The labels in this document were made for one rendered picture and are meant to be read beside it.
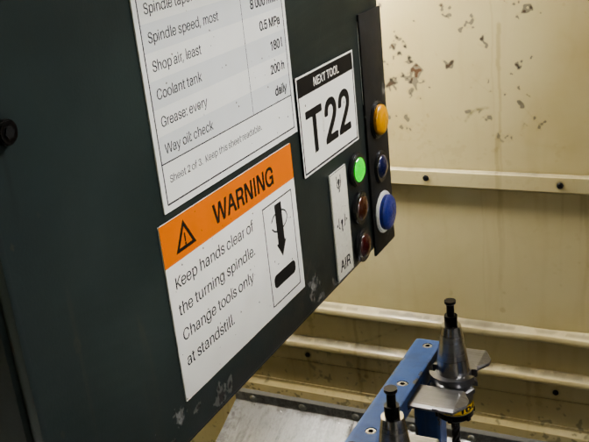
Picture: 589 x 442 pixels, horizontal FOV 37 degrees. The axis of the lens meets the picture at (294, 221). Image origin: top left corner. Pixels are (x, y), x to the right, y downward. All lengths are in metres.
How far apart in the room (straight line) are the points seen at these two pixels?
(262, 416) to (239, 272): 1.33
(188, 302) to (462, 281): 1.11
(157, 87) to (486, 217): 1.11
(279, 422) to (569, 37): 0.94
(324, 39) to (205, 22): 0.16
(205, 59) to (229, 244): 0.11
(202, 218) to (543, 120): 0.99
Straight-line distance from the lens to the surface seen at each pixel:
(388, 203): 0.75
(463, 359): 1.19
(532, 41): 1.42
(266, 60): 0.56
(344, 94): 0.67
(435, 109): 1.48
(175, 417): 0.51
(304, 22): 0.62
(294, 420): 1.84
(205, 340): 0.52
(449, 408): 1.16
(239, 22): 0.54
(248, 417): 1.88
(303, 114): 0.61
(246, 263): 0.55
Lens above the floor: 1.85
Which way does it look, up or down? 21 degrees down
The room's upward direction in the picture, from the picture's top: 6 degrees counter-clockwise
